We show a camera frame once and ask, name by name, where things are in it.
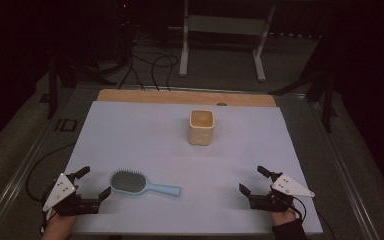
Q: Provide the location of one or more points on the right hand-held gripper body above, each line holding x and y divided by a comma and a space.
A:
288, 186

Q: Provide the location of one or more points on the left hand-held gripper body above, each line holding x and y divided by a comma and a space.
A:
67, 204

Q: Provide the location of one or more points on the light blue hairbrush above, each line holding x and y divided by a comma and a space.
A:
130, 182

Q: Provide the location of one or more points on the beige square cup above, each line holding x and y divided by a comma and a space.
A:
201, 131

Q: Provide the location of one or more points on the person's left hand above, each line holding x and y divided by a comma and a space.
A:
59, 228

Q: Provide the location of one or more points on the person's right hand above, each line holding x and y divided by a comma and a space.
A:
282, 216

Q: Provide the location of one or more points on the light blue table mat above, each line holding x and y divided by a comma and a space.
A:
180, 160

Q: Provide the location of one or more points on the black tripod stand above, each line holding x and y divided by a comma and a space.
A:
326, 100
52, 86

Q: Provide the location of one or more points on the wooden table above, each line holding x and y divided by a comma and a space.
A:
180, 97

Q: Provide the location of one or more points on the white metal stand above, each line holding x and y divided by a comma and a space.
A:
226, 25

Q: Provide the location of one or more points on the black rectangular floor bracket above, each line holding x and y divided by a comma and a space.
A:
66, 125

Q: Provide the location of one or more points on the metal floor rail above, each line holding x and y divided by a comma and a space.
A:
343, 173
16, 176

